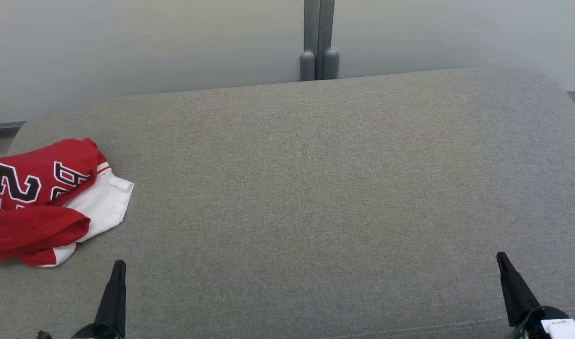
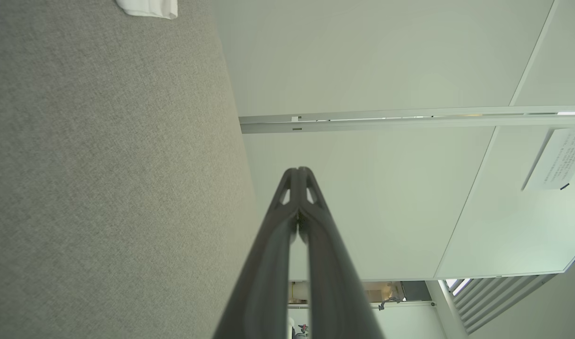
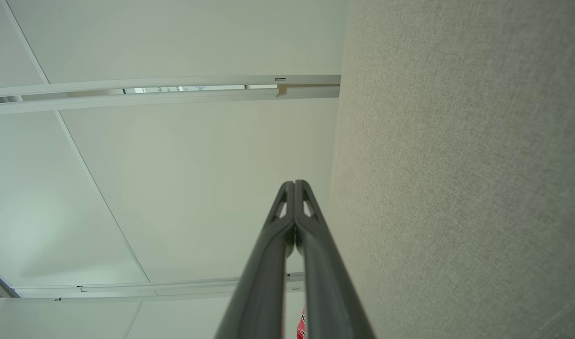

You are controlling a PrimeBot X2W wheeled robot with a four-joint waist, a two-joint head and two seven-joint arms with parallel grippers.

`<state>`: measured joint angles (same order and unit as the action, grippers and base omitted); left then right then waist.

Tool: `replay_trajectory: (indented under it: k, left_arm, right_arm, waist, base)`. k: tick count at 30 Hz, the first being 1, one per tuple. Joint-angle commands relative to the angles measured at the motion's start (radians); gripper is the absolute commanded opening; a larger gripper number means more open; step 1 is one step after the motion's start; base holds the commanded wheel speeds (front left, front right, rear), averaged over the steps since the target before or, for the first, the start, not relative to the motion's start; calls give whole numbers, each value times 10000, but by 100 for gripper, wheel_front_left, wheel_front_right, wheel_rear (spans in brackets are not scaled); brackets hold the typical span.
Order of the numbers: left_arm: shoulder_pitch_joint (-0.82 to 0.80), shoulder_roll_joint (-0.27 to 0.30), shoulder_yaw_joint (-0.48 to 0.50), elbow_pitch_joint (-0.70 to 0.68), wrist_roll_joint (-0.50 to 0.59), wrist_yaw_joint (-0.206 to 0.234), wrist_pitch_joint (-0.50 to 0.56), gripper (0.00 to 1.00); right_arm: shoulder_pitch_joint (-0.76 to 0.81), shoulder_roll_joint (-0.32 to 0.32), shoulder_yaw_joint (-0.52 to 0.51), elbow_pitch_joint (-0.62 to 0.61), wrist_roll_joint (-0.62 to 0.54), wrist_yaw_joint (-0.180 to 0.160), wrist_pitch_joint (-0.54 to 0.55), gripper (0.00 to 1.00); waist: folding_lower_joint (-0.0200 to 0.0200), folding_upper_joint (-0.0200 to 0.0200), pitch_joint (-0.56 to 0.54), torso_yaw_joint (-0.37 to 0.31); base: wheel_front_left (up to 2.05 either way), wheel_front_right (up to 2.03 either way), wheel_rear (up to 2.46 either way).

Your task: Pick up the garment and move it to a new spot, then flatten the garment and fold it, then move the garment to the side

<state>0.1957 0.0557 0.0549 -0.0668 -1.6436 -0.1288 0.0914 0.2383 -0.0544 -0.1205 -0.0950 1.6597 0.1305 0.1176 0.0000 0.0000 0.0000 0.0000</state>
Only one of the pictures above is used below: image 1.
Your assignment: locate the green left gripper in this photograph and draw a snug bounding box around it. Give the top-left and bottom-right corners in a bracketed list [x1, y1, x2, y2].
[71, 260, 127, 339]

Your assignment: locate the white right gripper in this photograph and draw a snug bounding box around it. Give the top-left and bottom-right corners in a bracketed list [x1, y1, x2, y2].
[497, 252, 575, 339]

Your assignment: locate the red Bulls 23 jersey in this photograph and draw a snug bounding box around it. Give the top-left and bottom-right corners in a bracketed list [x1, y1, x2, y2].
[0, 138, 135, 245]

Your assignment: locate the grey fabric sofa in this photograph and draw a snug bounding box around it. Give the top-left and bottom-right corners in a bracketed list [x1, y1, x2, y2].
[0, 66, 575, 339]

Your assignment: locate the grey partition post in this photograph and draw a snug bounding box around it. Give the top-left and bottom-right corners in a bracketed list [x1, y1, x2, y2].
[300, 0, 340, 81]

